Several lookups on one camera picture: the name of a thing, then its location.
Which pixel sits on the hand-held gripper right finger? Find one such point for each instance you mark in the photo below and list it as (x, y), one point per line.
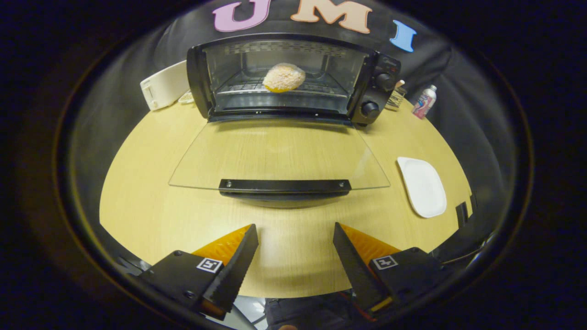
(355, 270)

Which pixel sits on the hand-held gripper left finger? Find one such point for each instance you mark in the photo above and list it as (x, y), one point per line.
(234, 270)

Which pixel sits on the black toaster oven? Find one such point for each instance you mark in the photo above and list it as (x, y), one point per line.
(380, 98)

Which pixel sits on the white pop-up toaster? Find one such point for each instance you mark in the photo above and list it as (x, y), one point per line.
(165, 87)

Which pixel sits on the person's dark trousers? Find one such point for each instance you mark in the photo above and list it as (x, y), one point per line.
(312, 311)

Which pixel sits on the white square plate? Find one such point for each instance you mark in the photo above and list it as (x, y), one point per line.
(424, 188)

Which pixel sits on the black table clamp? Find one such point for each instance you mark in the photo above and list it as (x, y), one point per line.
(462, 214)

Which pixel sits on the white pink spray bottle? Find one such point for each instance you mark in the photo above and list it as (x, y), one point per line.
(424, 101)

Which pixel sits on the black backdrop cloth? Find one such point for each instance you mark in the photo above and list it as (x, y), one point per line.
(447, 59)

